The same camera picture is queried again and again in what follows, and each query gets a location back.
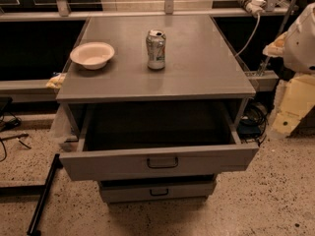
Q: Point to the grey open top drawer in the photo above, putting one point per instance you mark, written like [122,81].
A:
[157,163]

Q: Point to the black metal floor bar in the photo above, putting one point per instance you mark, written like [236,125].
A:
[43,197]

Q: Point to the grey metal rail frame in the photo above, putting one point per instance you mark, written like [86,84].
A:
[131,13]

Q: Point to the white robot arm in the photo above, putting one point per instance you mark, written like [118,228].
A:
[296,98]

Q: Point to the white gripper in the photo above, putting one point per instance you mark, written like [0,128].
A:
[301,46]

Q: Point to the grey drawer cabinet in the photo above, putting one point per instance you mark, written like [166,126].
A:
[160,81]

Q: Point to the silver soda can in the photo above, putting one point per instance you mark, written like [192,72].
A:
[156,42]

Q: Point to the white bowl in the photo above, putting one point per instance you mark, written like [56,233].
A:
[92,55]

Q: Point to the white power strip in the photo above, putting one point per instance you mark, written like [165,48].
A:
[253,7]

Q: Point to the grey lower drawer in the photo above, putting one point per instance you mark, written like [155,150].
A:
[151,189]

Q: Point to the yellow cloth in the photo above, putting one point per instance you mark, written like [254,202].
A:
[56,82]

